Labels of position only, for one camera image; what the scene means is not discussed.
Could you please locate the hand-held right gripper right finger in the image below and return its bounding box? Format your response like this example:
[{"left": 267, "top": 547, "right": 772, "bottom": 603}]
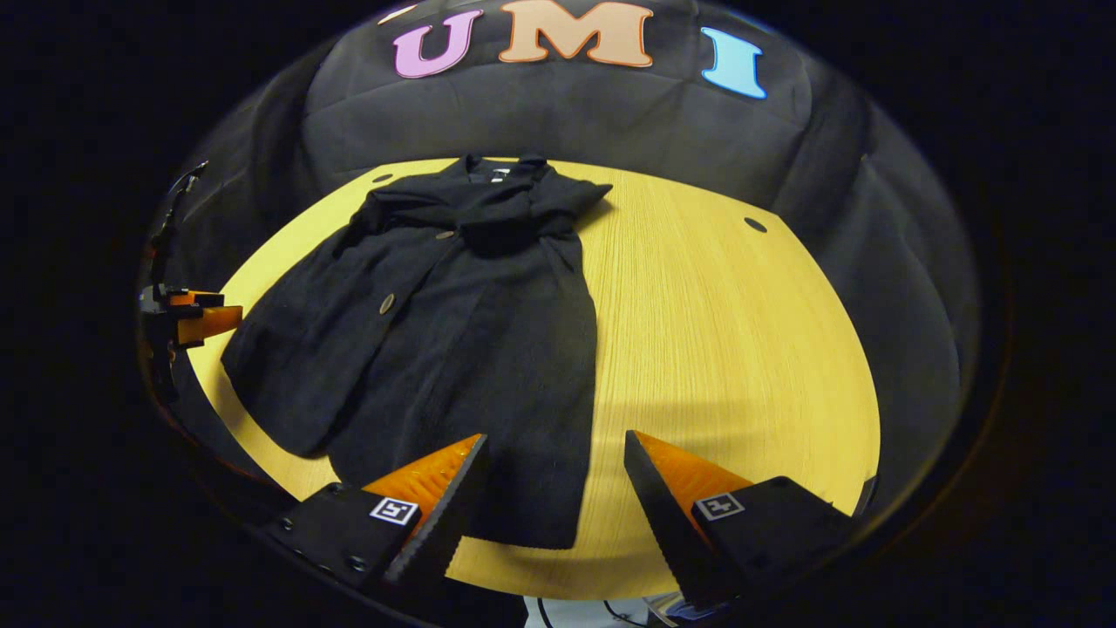
[{"left": 623, "top": 429, "right": 862, "bottom": 613}]

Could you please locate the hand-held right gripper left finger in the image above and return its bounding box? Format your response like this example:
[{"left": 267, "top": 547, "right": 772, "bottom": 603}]
[{"left": 264, "top": 433, "right": 491, "bottom": 604}]

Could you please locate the black button-up coat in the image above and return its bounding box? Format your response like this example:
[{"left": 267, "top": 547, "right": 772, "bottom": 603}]
[{"left": 220, "top": 154, "right": 615, "bottom": 551}]

